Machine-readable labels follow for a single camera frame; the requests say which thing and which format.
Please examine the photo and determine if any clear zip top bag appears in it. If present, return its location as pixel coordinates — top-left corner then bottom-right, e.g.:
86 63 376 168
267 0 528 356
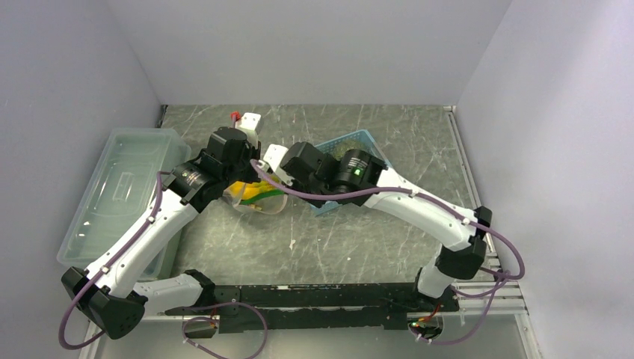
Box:
221 181 288 215

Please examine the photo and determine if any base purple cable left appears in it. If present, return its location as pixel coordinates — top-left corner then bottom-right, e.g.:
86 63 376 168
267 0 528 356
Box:
181 303 268 359

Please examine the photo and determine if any green chili pepper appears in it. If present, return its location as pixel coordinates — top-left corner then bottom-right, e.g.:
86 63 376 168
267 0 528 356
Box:
240 190 285 206

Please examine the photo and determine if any green netted melon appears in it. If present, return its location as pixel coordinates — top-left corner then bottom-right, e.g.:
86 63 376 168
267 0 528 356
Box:
330 138 369 160

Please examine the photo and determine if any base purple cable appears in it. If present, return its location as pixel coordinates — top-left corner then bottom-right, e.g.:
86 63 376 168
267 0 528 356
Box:
181 303 268 359
408 277 511 347

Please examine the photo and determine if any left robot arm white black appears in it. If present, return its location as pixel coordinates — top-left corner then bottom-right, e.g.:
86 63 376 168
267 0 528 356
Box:
61 125 261 340

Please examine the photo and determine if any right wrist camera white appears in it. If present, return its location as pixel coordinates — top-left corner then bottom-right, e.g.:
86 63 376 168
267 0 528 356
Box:
263 144 292 184

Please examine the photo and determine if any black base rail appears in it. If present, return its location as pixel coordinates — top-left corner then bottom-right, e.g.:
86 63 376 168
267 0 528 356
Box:
165 283 459 334

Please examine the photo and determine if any yellow banana bunch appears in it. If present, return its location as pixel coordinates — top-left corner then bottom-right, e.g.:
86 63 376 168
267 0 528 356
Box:
228 182 278 203

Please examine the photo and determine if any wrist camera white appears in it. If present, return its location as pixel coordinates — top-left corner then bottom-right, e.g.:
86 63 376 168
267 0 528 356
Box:
230 111 262 145
263 144 292 184

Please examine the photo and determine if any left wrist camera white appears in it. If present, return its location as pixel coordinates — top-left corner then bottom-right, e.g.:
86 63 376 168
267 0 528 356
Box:
230 111 262 145

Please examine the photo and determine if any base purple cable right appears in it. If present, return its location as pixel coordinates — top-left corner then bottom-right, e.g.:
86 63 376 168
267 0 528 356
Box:
408 277 511 347

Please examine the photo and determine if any clear plastic storage bin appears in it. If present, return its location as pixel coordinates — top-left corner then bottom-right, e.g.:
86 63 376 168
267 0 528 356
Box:
57 128 191 269

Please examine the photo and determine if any light blue plastic basket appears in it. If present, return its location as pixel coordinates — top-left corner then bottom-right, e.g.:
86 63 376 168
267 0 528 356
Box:
316 129 392 194

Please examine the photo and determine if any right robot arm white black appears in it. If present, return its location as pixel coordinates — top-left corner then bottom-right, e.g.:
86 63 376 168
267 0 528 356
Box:
264 142 492 310

